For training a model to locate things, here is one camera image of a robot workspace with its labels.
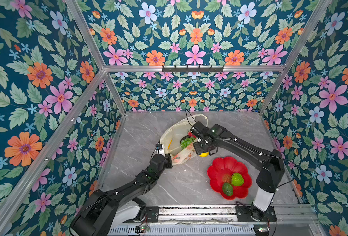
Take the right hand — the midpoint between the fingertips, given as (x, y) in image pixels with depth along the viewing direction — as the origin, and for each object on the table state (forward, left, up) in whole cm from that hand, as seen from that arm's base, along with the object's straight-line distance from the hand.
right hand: (203, 145), depth 83 cm
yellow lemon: (-8, 0, +4) cm, 9 cm away
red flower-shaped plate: (-9, -11, -15) cm, 21 cm away
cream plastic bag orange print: (+11, +20, -8) cm, 24 cm away
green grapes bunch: (+7, +10, -7) cm, 14 cm away
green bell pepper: (-16, -19, -9) cm, 26 cm away
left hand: (-2, +18, -5) cm, 19 cm away
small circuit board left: (-39, +30, -15) cm, 52 cm away
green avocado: (-21, -13, -10) cm, 26 cm away
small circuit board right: (-37, -28, -16) cm, 50 cm away
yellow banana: (+3, +20, -2) cm, 20 cm away
